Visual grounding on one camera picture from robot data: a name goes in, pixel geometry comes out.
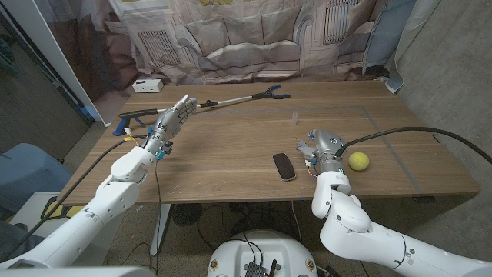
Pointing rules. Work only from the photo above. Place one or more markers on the black and silver reacher grabber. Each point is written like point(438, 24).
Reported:
point(234, 100)

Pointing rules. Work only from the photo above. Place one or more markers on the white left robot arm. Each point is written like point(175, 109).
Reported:
point(77, 221)

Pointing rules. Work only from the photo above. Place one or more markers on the white left shoulder housing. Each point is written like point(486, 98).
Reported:
point(77, 272)

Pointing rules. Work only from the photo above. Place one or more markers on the round black floor fan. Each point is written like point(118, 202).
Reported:
point(186, 214)

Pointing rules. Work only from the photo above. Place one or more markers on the white power strip box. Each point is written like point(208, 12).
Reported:
point(148, 85)

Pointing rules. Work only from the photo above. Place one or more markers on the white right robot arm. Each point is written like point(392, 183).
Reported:
point(353, 227)

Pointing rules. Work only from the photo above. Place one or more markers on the white floor box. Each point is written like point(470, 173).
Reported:
point(32, 207)

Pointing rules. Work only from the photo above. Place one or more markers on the yellow tennis ball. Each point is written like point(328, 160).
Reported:
point(358, 161)

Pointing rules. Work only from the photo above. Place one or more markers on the printed room backdrop cloth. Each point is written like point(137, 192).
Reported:
point(238, 38)

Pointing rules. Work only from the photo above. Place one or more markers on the blue chair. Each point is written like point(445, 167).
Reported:
point(27, 173)

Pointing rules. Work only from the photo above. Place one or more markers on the white partition panel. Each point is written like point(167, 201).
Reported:
point(46, 50)

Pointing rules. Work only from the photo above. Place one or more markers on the white table leg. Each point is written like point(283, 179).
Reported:
point(159, 231)

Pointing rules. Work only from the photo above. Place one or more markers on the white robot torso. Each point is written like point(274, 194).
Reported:
point(269, 246)

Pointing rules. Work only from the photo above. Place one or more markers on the black torso electronics module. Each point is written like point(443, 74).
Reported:
point(253, 269)

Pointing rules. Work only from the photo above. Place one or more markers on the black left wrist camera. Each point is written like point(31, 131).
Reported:
point(164, 149)

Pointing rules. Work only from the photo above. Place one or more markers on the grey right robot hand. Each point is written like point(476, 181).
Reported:
point(326, 148)

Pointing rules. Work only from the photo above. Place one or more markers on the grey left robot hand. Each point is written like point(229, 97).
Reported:
point(167, 121)

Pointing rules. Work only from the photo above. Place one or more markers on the yellow floor object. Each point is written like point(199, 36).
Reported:
point(57, 211)

